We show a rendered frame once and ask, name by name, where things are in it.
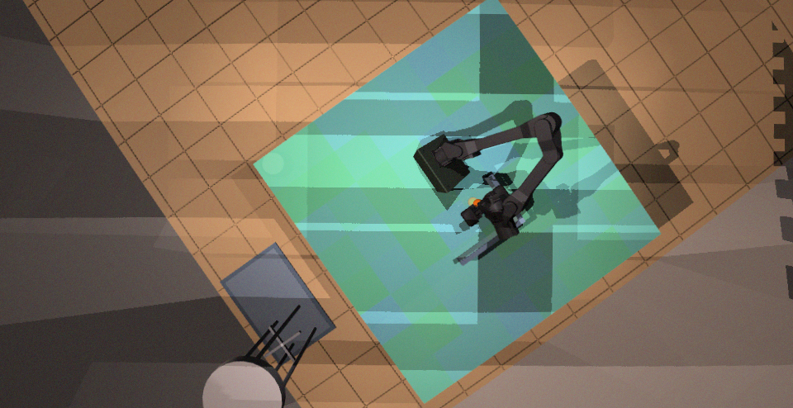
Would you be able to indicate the clear l-shaped low wall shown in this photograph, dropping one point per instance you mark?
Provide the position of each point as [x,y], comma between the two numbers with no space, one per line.
[487,239]

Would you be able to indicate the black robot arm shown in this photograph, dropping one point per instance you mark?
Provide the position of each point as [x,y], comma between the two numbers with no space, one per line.
[546,128]

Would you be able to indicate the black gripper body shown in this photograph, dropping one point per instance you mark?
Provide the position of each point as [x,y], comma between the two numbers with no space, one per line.
[472,216]

